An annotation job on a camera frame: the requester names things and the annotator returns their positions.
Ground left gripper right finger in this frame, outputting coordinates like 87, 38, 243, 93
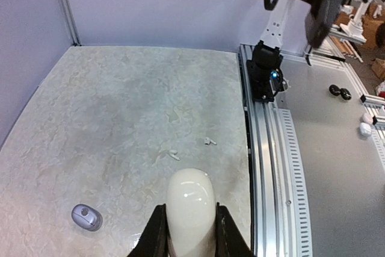
215, 203, 254, 257

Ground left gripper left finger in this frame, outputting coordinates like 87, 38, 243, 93
128, 204, 168, 257

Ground white earbud charging case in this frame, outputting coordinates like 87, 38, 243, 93
166, 168, 216, 256

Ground purple earbud charging case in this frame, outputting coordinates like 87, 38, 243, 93
71, 204, 103, 232

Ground white stem earbud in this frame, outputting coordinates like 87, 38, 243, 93
168, 149, 180, 161
204, 137, 217, 146

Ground black earbud case background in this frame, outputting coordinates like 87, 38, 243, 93
328, 84, 352, 101

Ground white earbud case background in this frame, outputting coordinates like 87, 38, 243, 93
359, 113, 373, 138

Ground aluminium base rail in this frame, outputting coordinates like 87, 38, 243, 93
238, 45, 313, 256

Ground left aluminium frame post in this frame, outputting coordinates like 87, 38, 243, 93
60, 0, 81, 46

